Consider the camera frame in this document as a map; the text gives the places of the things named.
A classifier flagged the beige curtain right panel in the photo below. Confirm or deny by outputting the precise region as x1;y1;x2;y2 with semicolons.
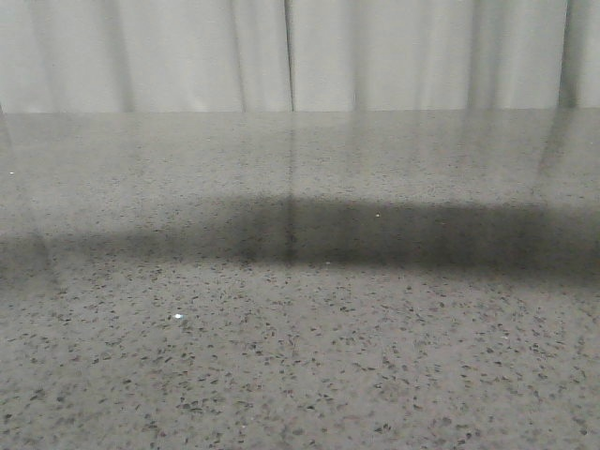
284;1;599;112

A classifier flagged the beige curtain panel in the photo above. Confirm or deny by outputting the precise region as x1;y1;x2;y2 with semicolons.
1;1;293;113
284;1;599;112

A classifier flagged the beige curtain left panel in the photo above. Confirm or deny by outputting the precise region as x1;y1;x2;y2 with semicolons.
1;1;293;113

